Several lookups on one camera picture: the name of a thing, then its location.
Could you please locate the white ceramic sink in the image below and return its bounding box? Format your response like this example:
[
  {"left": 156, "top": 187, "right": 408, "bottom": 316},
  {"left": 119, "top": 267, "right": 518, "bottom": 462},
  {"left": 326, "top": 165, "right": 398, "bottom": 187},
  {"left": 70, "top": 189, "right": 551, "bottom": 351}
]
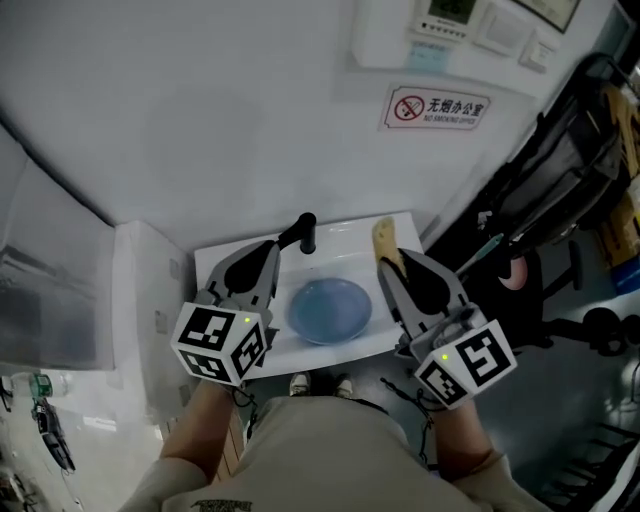
[{"left": 193, "top": 210, "right": 427, "bottom": 382}]

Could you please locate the black faucet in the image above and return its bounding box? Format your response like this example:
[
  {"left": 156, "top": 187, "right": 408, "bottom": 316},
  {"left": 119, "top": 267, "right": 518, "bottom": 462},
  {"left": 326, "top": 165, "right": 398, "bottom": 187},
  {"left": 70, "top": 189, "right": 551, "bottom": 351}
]
[{"left": 276, "top": 212, "right": 319, "bottom": 255}]

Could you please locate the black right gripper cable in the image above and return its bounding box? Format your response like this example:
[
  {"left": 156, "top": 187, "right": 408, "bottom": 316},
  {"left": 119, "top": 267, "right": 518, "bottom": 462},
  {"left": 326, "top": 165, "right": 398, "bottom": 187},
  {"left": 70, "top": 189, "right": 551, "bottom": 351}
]
[{"left": 379, "top": 376, "right": 442, "bottom": 467}]

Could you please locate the grey hanging garment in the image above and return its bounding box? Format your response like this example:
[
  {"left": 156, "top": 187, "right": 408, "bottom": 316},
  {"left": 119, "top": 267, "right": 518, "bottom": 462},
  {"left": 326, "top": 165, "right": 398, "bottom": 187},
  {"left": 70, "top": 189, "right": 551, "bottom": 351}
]
[{"left": 518, "top": 113, "right": 617, "bottom": 237}]

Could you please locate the person's right forearm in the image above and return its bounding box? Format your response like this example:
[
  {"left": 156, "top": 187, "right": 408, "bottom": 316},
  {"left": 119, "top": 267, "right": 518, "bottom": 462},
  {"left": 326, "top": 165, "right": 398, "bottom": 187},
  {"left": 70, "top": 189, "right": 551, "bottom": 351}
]
[{"left": 433, "top": 398, "right": 502, "bottom": 485}]

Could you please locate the pink round item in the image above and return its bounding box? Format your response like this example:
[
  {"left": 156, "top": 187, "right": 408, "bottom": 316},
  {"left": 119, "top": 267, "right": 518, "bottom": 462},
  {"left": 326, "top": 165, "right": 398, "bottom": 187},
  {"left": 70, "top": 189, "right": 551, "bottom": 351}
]
[{"left": 501, "top": 256, "right": 529, "bottom": 292}]

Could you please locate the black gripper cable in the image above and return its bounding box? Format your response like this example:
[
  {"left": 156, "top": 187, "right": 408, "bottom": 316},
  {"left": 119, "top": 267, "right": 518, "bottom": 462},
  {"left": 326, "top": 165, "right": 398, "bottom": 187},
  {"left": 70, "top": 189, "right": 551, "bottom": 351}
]
[
  {"left": 231, "top": 387, "right": 260, "bottom": 437},
  {"left": 379, "top": 376, "right": 442, "bottom": 467}
]

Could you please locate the person's beige shirt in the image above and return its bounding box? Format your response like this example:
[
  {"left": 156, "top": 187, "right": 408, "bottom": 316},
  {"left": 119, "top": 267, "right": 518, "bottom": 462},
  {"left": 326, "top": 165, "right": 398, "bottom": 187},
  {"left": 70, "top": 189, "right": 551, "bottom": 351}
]
[{"left": 118, "top": 394, "right": 552, "bottom": 512}]

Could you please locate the big blue plate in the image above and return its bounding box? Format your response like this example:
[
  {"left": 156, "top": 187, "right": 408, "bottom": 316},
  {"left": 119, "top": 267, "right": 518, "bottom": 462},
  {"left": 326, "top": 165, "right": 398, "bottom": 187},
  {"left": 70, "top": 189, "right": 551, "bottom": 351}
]
[{"left": 288, "top": 277, "right": 375, "bottom": 347}]

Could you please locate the black metal chair frame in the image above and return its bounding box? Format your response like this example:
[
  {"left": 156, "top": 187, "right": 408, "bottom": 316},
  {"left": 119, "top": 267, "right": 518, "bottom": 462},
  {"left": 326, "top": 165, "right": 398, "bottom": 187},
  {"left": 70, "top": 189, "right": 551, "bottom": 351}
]
[{"left": 543, "top": 421, "right": 640, "bottom": 507}]

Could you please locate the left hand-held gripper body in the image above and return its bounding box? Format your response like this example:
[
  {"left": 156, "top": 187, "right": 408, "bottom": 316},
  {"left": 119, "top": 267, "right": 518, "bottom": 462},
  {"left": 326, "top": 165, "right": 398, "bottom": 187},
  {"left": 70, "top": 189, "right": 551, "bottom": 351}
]
[{"left": 170, "top": 287, "right": 279, "bottom": 387}]

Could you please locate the blue bottle pack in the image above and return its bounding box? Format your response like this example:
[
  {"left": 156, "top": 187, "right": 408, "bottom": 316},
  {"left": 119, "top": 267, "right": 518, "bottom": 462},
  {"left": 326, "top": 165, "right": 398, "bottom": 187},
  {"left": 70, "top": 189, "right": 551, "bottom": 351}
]
[{"left": 612, "top": 259, "right": 640, "bottom": 297}]

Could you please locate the bunch of wooden hangers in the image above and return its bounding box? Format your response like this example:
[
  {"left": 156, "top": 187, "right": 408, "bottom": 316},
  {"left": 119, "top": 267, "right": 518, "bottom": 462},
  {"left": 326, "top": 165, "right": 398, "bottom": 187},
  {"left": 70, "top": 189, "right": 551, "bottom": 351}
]
[{"left": 601, "top": 82, "right": 640, "bottom": 180}]

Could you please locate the person's left forearm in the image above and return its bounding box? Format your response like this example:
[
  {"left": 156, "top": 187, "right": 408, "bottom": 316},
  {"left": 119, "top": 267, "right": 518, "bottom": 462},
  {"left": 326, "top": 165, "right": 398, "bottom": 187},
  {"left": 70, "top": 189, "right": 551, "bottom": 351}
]
[{"left": 159, "top": 381, "right": 247, "bottom": 485}]

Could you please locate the brown cardboard box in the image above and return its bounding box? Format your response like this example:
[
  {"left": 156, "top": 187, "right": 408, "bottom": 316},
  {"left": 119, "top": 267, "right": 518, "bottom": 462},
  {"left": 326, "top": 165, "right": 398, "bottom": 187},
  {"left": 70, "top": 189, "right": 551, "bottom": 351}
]
[{"left": 598, "top": 193, "right": 640, "bottom": 267}]

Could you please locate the white wall control panel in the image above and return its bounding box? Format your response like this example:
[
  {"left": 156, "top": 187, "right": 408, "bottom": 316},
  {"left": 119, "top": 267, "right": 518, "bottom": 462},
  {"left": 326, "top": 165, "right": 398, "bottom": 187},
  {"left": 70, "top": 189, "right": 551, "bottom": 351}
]
[{"left": 348, "top": 0, "right": 562, "bottom": 77}]

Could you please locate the no-smoking wall sign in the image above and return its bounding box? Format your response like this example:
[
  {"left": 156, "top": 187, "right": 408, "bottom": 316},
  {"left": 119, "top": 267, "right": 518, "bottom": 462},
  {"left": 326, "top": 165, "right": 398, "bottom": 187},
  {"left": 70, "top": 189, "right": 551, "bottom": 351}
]
[{"left": 377, "top": 82, "right": 493, "bottom": 133}]

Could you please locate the black device with cables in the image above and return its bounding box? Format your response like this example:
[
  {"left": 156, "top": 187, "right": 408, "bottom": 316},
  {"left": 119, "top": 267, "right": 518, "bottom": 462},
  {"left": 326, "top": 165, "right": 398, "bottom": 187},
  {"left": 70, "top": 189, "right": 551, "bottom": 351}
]
[{"left": 31, "top": 398, "right": 77, "bottom": 472}]

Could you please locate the thermostat with green screen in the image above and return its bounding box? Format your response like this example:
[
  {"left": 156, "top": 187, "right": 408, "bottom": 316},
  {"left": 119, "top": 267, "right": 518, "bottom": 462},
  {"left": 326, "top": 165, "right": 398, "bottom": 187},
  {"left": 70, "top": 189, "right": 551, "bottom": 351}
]
[{"left": 409, "top": 0, "right": 482, "bottom": 42}]

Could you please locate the white wall switch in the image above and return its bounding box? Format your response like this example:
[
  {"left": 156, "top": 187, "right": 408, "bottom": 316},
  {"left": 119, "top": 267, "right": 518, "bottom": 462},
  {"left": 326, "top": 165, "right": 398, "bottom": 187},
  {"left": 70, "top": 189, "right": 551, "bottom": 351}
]
[
  {"left": 473, "top": 9, "right": 532, "bottom": 57},
  {"left": 517, "top": 28, "right": 557, "bottom": 75}
]

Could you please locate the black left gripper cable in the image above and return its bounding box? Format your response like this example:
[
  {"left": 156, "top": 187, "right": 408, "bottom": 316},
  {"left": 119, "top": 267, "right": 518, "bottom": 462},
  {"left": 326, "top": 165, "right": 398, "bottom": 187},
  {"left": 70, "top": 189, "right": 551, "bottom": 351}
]
[{"left": 231, "top": 387, "right": 260, "bottom": 437}]

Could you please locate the black clothes rack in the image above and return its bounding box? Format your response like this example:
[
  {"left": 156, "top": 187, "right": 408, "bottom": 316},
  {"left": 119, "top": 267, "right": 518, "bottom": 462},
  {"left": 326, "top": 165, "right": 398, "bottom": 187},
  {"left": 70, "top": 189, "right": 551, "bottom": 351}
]
[{"left": 469, "top": 52, "right": 639, "bottom": 247}]

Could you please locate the plastic-wrapped white appliance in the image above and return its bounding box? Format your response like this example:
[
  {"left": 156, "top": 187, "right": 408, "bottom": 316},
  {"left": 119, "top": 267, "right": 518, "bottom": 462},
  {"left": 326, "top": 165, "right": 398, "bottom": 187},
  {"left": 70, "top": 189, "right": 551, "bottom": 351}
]
[{"left": 0, "top": 123, "right": 120, "bottom": 375}]

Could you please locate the black office chair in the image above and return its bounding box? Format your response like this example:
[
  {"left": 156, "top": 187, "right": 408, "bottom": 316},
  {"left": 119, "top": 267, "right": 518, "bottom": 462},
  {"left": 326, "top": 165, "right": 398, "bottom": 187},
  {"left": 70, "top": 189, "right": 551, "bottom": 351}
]
[{"left": 498, "top": 238, "right": 587, "bottom": 352}]

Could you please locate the white drawer cabinet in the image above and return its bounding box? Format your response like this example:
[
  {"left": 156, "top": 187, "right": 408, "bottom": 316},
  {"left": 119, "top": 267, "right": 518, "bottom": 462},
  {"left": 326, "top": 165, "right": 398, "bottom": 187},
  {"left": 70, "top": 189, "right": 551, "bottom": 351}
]
[{"left": 0, "top": 359, "right": 172, "bottom": 512}]

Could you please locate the green-label plastic bottle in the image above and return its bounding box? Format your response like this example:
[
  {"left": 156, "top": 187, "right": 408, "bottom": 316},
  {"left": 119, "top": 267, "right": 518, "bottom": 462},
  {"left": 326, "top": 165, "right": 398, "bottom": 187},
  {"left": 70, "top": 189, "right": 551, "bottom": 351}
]
[{"left": 9, "top": 371, "right": 69, "bottom": 400}]

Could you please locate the white box-shaped fixture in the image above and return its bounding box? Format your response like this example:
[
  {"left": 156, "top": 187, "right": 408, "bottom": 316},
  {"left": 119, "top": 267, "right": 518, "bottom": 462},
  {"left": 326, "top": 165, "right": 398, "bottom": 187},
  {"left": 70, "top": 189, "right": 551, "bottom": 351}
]
[{"left": 111, "top": 219, "right": 202, "bottom": 442}]

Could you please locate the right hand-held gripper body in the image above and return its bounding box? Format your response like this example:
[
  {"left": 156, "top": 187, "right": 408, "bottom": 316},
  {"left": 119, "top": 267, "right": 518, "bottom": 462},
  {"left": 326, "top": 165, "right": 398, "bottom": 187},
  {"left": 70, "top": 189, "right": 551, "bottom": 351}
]
[{"left": 394, "top": 303, "right": 519, "bottom": 412}]

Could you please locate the teal stick handle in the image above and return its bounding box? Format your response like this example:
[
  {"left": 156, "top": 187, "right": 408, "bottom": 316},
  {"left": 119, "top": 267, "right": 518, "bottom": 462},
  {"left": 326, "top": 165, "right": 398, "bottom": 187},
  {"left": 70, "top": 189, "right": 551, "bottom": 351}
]
[{"left": 458, "top": 233, "right": 506, "bottom": 275}]

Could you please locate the black framed notice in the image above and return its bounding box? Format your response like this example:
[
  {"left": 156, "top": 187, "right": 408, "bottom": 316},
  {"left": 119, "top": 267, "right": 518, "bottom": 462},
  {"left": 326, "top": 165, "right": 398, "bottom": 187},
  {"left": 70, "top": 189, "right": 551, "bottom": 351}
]
[{"left": 514, "top": 0, "right": 584, "bottom": 35}]

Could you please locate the yellow sponge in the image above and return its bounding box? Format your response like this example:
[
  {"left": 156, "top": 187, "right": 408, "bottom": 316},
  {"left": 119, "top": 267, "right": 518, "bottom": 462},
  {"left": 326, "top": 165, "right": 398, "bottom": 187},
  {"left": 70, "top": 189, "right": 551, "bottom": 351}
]
[{"left": 370, "top": 216, "right": 408, "bottom": 279}]

